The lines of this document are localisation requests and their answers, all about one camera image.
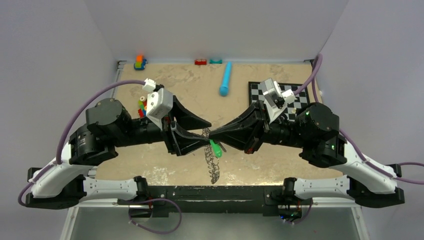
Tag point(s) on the blue cylinder tube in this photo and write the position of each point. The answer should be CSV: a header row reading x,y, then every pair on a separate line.
x,y
224,87

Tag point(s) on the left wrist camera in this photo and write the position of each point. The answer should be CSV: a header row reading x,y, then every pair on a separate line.
x,y
159,102

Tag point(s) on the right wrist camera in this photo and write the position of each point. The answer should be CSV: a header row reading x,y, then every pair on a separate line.
x,y
275,99

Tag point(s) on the silver key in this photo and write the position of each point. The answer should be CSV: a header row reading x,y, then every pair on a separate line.
x,y
222,147

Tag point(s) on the colourful toy block stack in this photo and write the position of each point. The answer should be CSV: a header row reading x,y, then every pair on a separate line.
x,y
142,104

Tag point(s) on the blue orange toy car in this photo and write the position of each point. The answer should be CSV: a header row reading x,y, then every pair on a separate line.
x,y
140,63

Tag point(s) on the black white chessboard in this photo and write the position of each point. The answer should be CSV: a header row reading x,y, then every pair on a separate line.
x,y
302,99

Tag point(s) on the teal toy brick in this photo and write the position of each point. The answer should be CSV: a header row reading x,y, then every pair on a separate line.
x,y
216,61

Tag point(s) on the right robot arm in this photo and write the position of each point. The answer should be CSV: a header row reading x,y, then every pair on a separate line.
x,y
316,132

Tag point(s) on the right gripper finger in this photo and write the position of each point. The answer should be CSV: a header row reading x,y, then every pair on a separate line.
x,y
242,142
241,127

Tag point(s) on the black front rail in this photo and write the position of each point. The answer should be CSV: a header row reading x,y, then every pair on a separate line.
x,y
267,200

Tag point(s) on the metal disc with keyrings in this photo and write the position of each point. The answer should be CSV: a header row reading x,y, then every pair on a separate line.
x,y
212,164

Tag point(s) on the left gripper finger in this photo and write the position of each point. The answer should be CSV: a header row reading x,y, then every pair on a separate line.
x,y
186,119
189,142

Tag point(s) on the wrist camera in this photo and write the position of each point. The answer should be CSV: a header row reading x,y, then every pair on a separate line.
x,y
159,102
275,99

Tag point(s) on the red toy brick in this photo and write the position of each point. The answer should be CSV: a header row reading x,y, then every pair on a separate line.
x,y
200,61

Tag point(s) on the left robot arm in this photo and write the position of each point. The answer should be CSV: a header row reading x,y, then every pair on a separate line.
x,y
109,126

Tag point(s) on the green key tag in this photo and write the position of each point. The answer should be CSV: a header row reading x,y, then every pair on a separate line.
x,y
216,148

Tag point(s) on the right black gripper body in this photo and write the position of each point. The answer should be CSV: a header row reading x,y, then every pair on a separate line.
x,y
263,131

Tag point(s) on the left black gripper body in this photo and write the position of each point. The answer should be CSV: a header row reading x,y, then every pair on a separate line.
x,y
166,122

